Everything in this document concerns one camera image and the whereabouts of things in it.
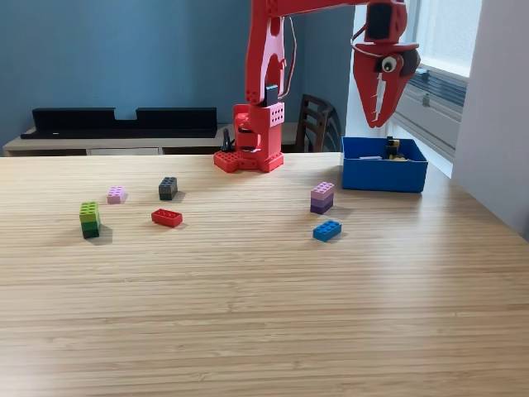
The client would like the yellow toy digger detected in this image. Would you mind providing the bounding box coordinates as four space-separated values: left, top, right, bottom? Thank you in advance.
384 135 408 162

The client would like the red brick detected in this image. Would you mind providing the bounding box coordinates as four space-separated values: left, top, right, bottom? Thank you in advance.
150 208 183 228

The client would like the green brick stack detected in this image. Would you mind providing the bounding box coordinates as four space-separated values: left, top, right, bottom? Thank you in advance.
79 200 102 240

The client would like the blue plastic bin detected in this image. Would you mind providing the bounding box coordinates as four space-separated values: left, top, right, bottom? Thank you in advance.
341 136 429 194

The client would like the grey window vent grille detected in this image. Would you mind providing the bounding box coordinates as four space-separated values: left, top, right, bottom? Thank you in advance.
407 68 469 109

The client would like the dark wooden chair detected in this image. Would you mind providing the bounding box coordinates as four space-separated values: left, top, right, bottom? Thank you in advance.
293 93 342 154

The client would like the purple brick stack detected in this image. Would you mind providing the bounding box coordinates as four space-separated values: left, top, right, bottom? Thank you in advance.
309 181 336 215

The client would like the blue brick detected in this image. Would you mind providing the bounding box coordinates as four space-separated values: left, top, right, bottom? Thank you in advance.
312 219 343 243

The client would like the dark grey brick stack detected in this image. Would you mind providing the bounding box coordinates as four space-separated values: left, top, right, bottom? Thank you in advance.
158 176 179 202

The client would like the pale wooden sideboard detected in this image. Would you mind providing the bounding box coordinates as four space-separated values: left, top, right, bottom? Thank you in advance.
2 122 309 157

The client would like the white window frame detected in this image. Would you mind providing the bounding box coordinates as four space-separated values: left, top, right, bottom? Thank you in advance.
407 0 484 79

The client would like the thin robot motor cable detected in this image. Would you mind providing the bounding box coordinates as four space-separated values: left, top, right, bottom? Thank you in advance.
350 23 375 57

